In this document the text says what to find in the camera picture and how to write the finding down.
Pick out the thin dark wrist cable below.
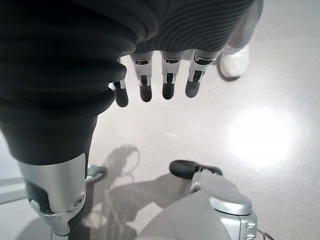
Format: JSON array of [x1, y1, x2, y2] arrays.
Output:
[[256, 228, 277, 240]]

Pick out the light grey furniture base rail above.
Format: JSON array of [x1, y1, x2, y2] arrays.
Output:
[[0, 176, 29, 201]]

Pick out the robot leg dark trouser silver knee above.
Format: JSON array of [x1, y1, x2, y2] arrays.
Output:
[[0, 0, 165, 238]]

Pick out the right robot hand dark palm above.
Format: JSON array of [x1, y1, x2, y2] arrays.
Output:
[[107, 0, 266, 240]]

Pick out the person leg grey trousers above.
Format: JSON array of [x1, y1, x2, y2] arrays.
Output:
[[226, 0, 266, 51]]

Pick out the white shoe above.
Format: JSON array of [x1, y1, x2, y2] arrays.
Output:
[[219, 44, 251, 79]]

